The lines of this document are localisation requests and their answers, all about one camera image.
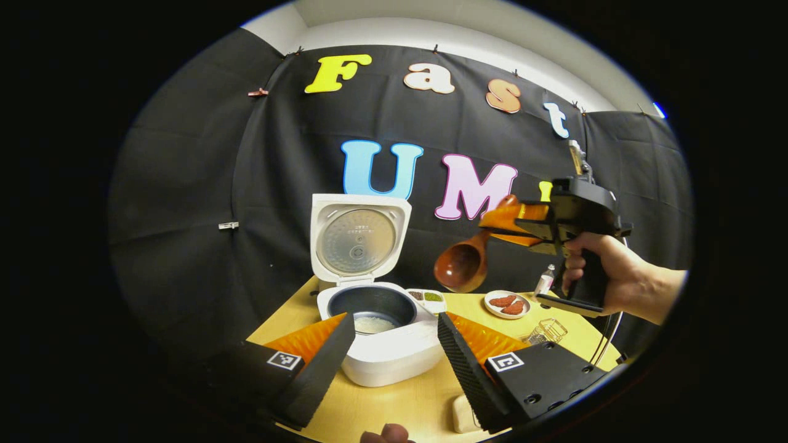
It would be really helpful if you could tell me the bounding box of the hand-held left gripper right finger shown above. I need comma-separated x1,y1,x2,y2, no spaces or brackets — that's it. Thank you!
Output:
437,311,616,431

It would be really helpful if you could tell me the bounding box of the white round plate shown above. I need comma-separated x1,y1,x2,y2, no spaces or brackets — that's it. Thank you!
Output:
484,290,531,319

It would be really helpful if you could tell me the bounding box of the small clear bottle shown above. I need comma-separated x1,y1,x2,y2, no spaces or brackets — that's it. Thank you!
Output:
534,265,556,297

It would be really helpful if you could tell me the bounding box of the metal wire chopstick holder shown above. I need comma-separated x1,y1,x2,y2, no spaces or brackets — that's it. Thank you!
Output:
526,318,568,345

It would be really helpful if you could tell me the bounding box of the white divided grain dish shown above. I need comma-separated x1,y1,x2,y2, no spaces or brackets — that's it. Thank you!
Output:
406,288,447,314

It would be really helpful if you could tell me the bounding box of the white rice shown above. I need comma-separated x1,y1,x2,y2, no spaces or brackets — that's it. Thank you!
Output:
354,315,401,335

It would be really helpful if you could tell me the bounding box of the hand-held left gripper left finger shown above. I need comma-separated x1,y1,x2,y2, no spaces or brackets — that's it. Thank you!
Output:
234,313,356,430

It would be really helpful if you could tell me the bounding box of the clear rice container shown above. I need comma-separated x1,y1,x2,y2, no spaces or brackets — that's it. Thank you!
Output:
452,394,482,434

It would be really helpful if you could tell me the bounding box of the white rice cooker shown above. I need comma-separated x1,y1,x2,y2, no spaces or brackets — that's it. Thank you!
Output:
310,194,445,387

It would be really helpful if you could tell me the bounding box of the brown wooden spoon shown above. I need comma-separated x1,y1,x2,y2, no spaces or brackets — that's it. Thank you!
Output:
434,194,519,293

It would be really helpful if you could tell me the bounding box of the row of black cloth clips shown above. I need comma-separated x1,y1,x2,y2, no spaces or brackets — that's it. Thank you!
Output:
293,43,646,116

